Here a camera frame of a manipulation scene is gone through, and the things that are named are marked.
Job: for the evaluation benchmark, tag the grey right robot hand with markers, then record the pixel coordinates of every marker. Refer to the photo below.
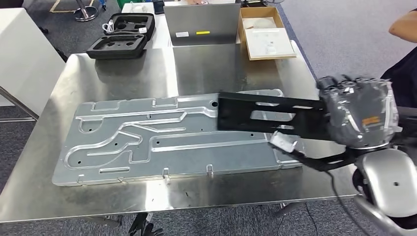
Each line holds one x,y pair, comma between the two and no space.
358,110

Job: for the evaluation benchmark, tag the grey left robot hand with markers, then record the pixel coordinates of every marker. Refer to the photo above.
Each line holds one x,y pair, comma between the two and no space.
146,230

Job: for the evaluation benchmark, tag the black slotted plastic panel part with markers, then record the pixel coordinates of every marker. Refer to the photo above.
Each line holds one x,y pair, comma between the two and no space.
234,114

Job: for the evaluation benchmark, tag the person's forearm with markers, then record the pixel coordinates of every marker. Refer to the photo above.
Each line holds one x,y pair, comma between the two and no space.
405,27

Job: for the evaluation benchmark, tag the person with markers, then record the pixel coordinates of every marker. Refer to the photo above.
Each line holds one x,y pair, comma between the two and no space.
404,81

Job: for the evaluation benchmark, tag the stamped grey metal panel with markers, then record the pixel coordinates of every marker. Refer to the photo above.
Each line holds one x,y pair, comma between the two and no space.
195,156

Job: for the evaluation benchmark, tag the flat white paper box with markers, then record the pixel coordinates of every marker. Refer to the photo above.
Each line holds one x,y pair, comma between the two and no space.
270,44

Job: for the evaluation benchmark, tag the white foam insert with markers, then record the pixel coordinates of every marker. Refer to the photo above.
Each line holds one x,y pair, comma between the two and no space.
259,22

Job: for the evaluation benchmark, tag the brown cardboard box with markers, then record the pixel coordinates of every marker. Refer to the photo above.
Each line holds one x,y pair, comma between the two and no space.
260,11

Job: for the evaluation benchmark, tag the yellow label sticker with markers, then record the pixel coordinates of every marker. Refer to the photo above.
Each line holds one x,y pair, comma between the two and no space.
203,32

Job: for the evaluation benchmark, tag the upright grey metal sheet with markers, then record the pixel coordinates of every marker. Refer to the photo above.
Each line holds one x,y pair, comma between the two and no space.
202,19

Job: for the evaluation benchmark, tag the black foam-lined case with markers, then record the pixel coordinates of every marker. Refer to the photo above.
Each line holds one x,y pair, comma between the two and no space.
97,52

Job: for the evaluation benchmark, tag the white label sticker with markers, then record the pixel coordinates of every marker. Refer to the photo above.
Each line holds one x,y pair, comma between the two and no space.
182,34

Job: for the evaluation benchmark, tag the small white adapter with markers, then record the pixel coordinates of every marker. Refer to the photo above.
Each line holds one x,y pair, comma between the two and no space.
142,30

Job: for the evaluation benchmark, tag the white cabinet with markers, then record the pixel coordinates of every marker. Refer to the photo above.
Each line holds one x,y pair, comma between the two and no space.
26,58

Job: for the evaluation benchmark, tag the small black device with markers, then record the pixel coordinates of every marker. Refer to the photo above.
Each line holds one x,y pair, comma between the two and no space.
158,7

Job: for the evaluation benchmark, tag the black right camera bracket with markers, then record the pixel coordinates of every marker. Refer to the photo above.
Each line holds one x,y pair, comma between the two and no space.
325,163

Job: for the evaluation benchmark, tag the grey metal frame bar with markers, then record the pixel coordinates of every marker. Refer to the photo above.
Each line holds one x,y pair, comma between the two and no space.
19,104

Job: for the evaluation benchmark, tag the chrome stanchion post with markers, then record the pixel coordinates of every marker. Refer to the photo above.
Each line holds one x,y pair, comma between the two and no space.
85,13

